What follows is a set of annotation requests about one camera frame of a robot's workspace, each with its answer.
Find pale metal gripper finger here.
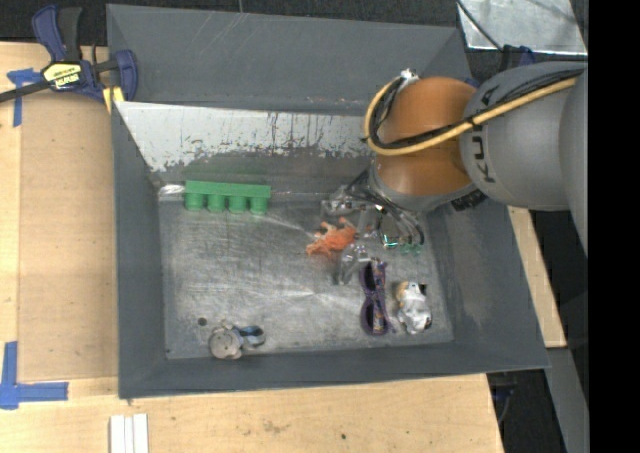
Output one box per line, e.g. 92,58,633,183
349,249,374,283
332,244,359,287

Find orange toy animal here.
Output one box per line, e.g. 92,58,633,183
305,217,360,258

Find purple sunglasses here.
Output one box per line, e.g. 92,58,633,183
358,260,391,336

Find white toy animal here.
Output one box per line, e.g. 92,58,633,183
394,280,434,336

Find grey metal bin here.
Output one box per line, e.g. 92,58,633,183
104,3,552,400

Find green block with four pegs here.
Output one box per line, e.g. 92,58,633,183
182,179,273,216

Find grey and blue toy animal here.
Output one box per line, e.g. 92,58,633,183
207,320,266,361

